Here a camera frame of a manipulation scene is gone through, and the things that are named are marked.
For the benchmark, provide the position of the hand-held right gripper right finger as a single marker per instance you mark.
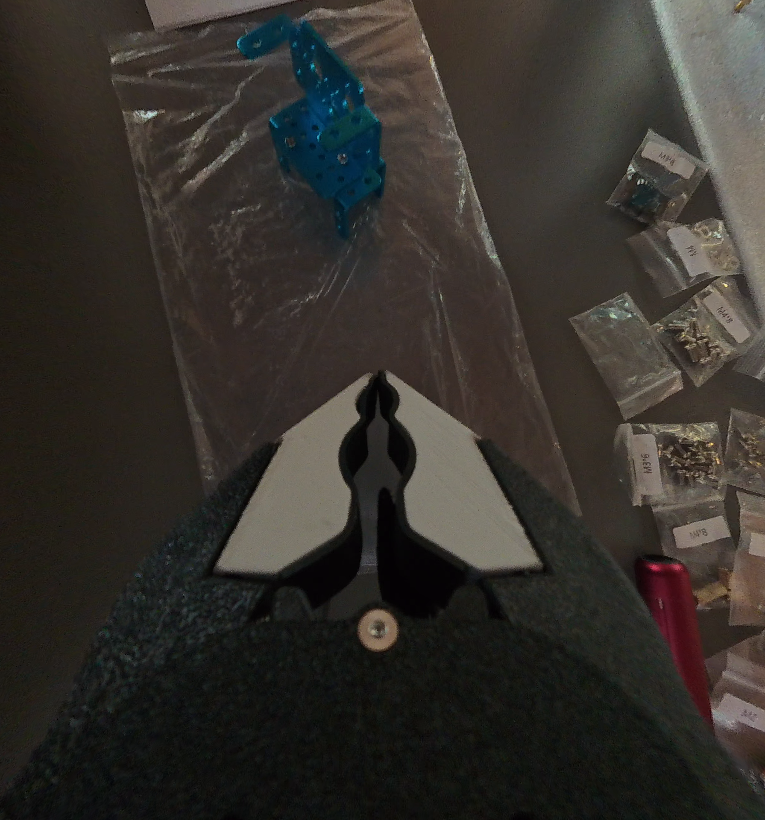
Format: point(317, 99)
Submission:
point(465, 512)

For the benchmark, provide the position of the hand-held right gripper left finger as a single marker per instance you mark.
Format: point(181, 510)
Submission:
point(280, 512)

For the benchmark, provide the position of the blue metal bracket assembly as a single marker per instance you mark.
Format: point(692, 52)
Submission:
point(305, 134)

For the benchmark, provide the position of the dark grey desk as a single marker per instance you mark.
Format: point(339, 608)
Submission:
point(68, 256)

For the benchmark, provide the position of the large clear plastic bag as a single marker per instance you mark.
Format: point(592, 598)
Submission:
point(292, 288)

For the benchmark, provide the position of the magenta metal cylinder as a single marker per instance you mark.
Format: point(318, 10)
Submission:
point(670, 615)

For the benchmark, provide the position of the pile of small screw bags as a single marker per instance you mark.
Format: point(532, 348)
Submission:
point(638, 359)

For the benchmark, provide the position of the white foam slab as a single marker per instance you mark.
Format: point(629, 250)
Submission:
point(728, 96)

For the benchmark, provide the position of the white instruction booklet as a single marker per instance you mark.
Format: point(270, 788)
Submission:
point(196, 13)

